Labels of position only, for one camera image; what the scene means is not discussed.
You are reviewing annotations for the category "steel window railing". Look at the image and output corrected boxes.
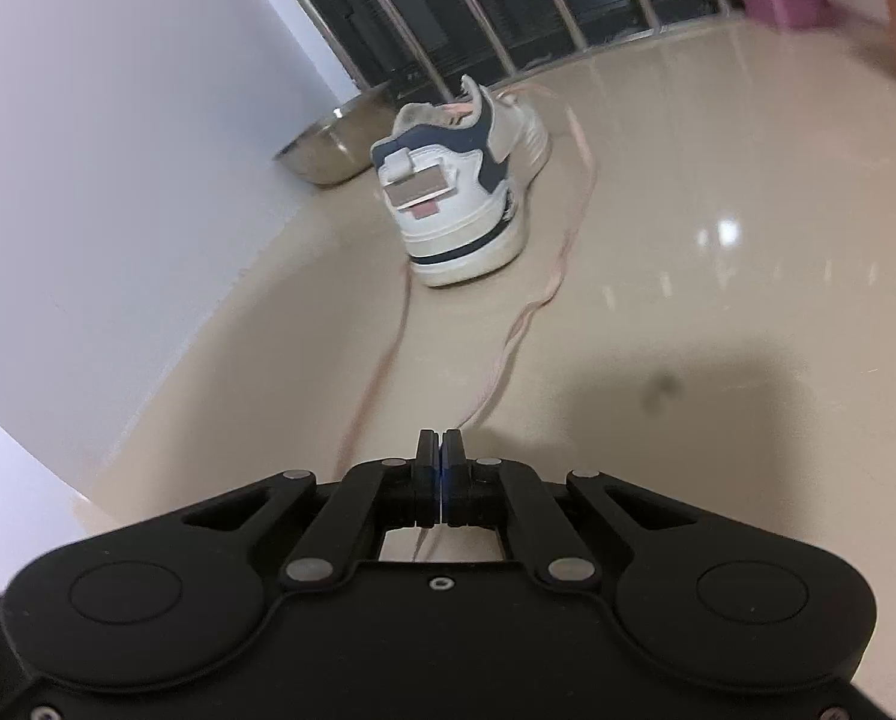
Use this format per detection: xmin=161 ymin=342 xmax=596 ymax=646
xmin=253 ymin=0 xmax=741 ymax=102

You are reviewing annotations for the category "white navy sneaker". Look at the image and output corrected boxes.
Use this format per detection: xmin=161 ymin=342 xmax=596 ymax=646
xmin=370 ymin=75 xmax=550 ymax=287

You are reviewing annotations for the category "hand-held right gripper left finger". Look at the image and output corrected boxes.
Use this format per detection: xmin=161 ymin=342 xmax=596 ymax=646
xmin=181 ymin=427 xmax=443 ymax=590

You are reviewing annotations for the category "steel bowl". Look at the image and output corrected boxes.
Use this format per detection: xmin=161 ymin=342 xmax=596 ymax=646
xmin=272 ymin=86 xmax=400 ymax=186

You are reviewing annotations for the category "dark louvred window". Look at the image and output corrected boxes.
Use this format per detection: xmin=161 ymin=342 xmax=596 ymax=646
xmin=268 ymin=0 xmax=738 ymax=91

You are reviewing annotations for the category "pink shoelace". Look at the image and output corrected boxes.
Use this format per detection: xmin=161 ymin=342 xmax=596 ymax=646
xmin=335 ymin=86 xmax=599 ymax=563

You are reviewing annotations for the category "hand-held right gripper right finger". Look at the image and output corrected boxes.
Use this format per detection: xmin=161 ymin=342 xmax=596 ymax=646
xmin=445 ymin=429 xmax=700 ymax=587

